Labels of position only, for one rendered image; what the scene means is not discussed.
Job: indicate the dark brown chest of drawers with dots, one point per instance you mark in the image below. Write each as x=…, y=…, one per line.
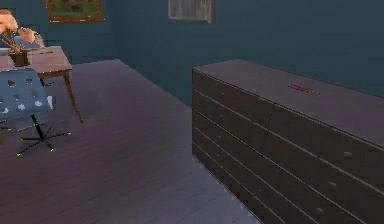
x=286, y=140

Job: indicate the framed green landscape picture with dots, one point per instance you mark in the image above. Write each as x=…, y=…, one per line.
x=75, y=10

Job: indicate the small red flat object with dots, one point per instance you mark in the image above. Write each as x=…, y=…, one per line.
x=302, y=89

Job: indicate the brown wooden table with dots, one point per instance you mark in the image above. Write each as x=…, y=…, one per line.
x=50, y=61

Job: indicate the blue office chair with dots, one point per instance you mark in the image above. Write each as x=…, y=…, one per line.
x=21, y=95

